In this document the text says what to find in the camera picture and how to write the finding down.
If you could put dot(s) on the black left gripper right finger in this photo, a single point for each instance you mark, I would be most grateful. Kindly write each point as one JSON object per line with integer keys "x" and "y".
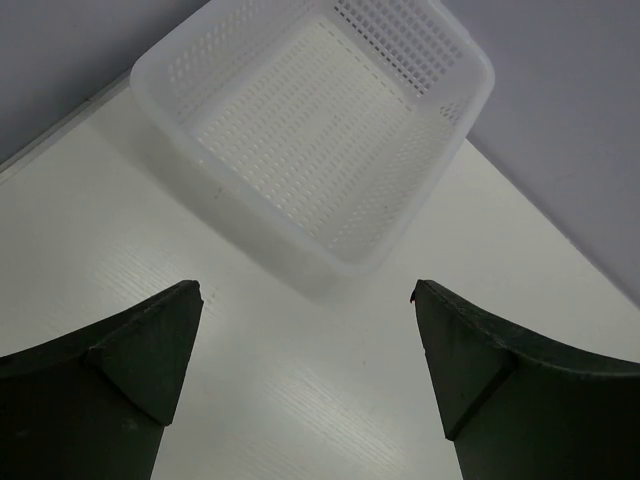
{"x": 519, "y": 405}

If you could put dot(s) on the white perforated plastic basket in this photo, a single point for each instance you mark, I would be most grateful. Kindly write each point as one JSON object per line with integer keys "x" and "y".
{"x": 310, "y": 133}

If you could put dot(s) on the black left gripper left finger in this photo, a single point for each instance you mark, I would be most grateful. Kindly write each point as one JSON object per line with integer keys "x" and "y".
{"x": 94, "y": 403}

